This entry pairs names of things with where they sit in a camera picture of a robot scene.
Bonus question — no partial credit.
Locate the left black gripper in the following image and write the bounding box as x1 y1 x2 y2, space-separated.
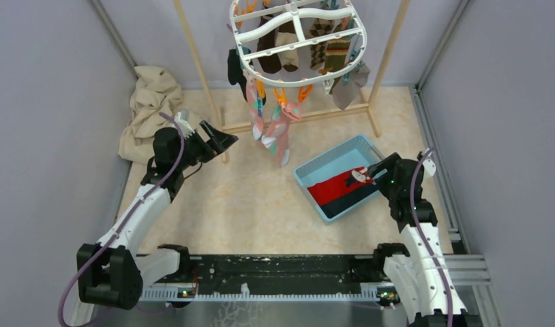
175 120 238 170

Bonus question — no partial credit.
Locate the red sock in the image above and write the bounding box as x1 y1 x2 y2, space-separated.
307 167 373 205

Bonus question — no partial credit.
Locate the white hanger clip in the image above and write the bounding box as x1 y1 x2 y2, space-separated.
322 79 335 94

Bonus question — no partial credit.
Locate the white round clip hanger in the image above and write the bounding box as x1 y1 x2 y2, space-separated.
229 1 368 88

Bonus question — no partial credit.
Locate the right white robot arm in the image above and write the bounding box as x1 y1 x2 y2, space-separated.
367 153 476 326

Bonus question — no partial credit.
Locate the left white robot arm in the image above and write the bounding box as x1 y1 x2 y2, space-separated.
76 121 238 310

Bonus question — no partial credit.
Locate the orange hanger clip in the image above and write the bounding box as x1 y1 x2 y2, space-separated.
297 84 313 103

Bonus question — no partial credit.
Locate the light blue plastic basket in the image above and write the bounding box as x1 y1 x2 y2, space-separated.
294 134 380 225

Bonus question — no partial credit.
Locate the pink patterned sock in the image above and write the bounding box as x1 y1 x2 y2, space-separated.
245 77 266 140
260 102 301 167

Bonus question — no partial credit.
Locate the dark navy sock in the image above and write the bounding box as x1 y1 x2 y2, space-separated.
318 184 378 220

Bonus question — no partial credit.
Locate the black sock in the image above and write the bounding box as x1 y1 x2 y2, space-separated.
227 48 248 101

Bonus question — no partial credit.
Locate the beige crumpled cloth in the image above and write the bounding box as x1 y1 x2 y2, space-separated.
118 65 203 164

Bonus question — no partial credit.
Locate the grey sock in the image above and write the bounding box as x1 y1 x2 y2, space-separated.
329 62 370 110

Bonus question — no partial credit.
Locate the dark brown sock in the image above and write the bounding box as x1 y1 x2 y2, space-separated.
256 13 283 74

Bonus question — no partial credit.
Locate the wooden hanging rack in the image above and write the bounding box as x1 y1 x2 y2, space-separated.
173 0 412 164

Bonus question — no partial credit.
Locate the green striped sock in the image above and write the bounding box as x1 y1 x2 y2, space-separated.
318 36 352 74

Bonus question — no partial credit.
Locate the argyle patterned sock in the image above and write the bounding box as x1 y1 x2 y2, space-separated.
307 18 335 71

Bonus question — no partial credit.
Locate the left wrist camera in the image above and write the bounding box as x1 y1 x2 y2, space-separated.
174 109 195 138

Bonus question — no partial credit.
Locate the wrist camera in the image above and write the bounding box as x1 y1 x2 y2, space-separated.
417 148 437 179
174 109 195 138

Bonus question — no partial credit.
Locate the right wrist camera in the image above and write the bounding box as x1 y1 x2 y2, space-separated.
417 148 437 179

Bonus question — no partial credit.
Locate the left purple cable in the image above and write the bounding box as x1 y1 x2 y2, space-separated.
57 112 186 327

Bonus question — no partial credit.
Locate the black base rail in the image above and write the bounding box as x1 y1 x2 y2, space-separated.
140 255 398 305

